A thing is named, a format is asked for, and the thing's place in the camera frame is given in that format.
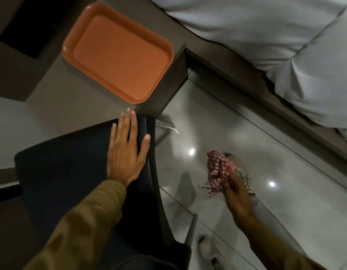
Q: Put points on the person's right leg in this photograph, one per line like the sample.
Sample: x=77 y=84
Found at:
x=264 y=206

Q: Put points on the person's white shoe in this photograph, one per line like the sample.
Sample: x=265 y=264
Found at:
x=245 y=175
x=211 y=253

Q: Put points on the white duvet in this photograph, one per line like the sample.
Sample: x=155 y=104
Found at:
x=316 y=89

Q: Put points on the person's right forearm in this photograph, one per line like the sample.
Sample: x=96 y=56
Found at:
x=274 y=253

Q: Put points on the person's right white shoe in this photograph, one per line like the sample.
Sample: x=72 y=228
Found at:
x=245 y=175

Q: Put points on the orange plastic tray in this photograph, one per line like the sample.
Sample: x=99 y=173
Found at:
x=120 y=53

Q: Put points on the person's right hand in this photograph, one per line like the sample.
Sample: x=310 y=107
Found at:
x=239 y=202

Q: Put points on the person's left hand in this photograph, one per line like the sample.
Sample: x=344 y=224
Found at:
x=125 y=160

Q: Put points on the red white checkered cloth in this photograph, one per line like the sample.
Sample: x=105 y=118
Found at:
x=217 y=168

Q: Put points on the dark blue chair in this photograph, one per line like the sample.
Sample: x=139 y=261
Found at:
x=63 y=165

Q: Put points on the grey brown bedside table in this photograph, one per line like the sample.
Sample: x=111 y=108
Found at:
x=63 y=95

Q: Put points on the person's left white shoe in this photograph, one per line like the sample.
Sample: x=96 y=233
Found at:
x=211 y=253

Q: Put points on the person's left forearm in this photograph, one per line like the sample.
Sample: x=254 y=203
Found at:
x=83 y=230

